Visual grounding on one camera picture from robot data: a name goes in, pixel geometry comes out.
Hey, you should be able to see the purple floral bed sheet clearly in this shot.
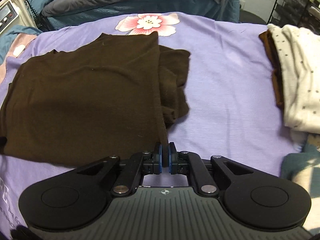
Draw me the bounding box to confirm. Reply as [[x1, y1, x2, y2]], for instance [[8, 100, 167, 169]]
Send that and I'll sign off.
[[1, 12, 298, 238]]

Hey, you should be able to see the black wire rack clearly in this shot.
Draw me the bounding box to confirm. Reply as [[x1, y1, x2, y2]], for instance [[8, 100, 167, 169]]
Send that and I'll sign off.
[[267, 0, 319, 35]]

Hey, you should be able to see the rust brown folded garment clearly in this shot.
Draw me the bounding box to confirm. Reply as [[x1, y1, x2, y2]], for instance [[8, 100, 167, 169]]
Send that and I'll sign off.
[[259, 30, 284, 111]]

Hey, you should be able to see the dark brown garment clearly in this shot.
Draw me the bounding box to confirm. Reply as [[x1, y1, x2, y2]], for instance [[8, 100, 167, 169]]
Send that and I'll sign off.
[[1, 32, 190, 166]]

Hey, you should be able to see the white control panel machine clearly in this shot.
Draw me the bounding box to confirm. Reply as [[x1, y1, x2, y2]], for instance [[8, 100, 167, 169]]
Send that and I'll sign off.
[[0, 0, 36, 36]]

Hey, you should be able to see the white polka dot garment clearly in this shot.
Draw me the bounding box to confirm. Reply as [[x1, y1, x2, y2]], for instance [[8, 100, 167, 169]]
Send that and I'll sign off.
[[267, 24, 319, 134]]

